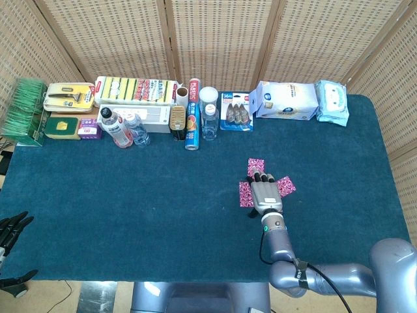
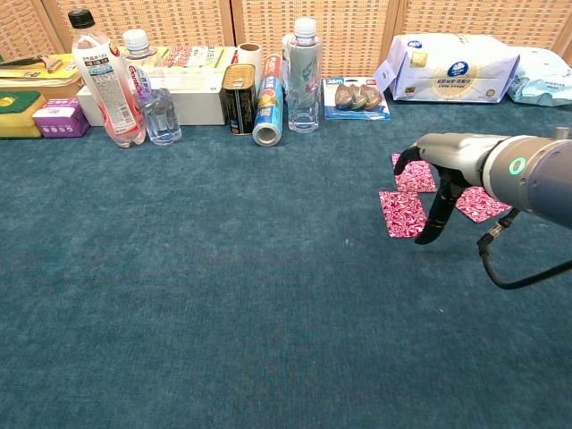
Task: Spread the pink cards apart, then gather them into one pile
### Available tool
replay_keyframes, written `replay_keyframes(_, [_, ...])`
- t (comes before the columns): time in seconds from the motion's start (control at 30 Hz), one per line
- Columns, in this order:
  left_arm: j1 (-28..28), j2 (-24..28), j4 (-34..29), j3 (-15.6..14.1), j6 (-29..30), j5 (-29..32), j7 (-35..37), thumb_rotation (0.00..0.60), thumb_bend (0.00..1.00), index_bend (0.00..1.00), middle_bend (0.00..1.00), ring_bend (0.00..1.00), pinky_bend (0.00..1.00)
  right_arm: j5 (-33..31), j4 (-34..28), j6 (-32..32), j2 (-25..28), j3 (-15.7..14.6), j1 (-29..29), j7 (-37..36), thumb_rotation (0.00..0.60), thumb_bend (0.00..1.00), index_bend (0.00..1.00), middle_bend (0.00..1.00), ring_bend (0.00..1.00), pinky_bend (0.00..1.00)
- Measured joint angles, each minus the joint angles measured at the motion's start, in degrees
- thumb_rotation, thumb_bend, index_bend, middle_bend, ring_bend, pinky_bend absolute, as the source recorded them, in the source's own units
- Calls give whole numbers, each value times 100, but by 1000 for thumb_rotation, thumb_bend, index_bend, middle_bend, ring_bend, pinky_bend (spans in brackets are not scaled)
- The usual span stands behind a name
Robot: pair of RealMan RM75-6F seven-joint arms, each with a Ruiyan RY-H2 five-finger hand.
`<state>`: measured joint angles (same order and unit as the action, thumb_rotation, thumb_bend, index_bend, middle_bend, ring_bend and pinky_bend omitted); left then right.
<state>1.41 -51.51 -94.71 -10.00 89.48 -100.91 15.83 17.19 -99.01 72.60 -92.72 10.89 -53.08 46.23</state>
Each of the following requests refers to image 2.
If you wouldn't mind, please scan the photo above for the blue plastic wrap roll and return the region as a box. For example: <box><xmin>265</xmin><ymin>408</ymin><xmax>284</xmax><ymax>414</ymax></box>
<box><xmin>251</xmin><ymin>54</ymin><xmax>285</xmax><ymax>147</ymax></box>

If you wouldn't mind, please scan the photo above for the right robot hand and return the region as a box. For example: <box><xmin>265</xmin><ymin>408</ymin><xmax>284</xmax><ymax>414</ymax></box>
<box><xmin>392</xmin><ymin>132</ymin><xmax>491</xmax><ymax>246</ymax></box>

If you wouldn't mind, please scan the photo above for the white tissue pack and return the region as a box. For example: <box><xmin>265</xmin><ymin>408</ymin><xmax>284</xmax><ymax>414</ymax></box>
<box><xmin>374</xmin><ymin>32</ymin><xmax>522</xmax><ymax>105</ymax></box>

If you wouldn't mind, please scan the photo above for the blue blister pack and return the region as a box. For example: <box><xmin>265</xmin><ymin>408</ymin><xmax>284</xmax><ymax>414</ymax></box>
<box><xmin>323</xmin><ymin>76</ymin><xmax>392</xmax><ymax>122</ymax></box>

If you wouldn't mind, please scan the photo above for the long white box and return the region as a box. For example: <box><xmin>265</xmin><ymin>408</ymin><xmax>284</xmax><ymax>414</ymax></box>
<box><xmin>75</xmin><ymin>78</ymin><xmax>227</xmax><ymax>128</ymax></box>

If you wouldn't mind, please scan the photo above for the flat brown cardboard box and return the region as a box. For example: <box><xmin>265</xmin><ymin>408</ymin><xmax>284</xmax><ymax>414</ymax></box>
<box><xmin>38</xmin><ymin>82</ymin><xmax>84</xmax><ymax>102</ymax></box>

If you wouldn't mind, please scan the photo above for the black and gold tin can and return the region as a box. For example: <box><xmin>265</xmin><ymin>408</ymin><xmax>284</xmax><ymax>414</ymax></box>
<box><xmin>218</xmin><ymin>63</ymin><xmax>258</xmax><ymax>135</ymax></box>

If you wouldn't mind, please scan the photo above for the teal table mat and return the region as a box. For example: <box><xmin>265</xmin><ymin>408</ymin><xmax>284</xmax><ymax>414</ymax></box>
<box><xmin>0</xmin><ymin>96</ymin><xmax>572</xmax><ymax>429</ymax></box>

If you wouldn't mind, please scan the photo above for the white paper roll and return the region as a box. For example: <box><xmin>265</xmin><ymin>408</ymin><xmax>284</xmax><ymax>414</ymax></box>
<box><xmin>236</xmin><ymin>42</ymin><xmax>264</xmax><ymax>84</ymax></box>

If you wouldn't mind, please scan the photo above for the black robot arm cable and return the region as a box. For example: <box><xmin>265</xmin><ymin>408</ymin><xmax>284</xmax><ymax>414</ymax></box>
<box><xmin>476</xmin><ymin>207</ymin><xmax>572</xmax><ymax>290</ymax></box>

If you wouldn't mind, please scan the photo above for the pink drink bottle black cap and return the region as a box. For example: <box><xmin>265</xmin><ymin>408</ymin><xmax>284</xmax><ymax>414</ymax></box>
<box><xmin>67</xmin><ymin>8</ymin><xmax>147</xmax><ymax>148</ymax></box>

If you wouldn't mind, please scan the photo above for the pink patterned square tile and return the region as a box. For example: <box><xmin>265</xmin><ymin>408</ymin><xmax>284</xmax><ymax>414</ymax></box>
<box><xmin>391</xmin><ymin>153</ymin><xmax>438</xmax><ymax>194</ymax></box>
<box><xmin>378</xmin><ymin>190</ymin><xmax>425</xmax><ymax>240</ymax></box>
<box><xmin>454</xmin><ymin>186</ymin><xmax>514</xmax><ymax>224</ymax></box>

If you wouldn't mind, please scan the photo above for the light blue wet wipes pack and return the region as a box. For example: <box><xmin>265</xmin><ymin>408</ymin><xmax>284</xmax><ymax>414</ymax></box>
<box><xmin>506</xmin><ymin>45</ymin><xmax>572</xmax><ymax>107</ymax></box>

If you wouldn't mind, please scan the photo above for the green and yellow scouring sponge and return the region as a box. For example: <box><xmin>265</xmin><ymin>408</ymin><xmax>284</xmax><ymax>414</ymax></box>
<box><xmin>0</xmin><ymin>90</ymin><xmax>48</xmax><ymax>139</ymax></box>

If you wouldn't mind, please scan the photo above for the tall clear bottle white cap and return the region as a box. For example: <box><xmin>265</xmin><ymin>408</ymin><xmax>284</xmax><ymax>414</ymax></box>
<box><xmin>284</xmin><ymin>17</ymin><xmax>324</xmax><ymax>134</ymax></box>

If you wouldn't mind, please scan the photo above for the woven folding screen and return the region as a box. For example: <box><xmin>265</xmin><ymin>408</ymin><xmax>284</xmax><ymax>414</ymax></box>
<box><xmin>0</xmin><ymin>0</ymin><xmax>572</xmax><ymax>80</ymax></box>

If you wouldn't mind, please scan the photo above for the small water bottle purple label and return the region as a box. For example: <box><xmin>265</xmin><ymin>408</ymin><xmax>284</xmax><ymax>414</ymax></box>
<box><xmin>122</xmin><ymin>29</ymin><xmax>183</xmax><ymax>147</ymax></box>

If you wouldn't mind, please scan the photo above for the small purple box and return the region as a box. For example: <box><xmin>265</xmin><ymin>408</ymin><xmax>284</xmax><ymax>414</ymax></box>
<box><xmin>31</xmin><ymin>97</ymin><xmax>91</xmax><ymax>139</ymax></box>

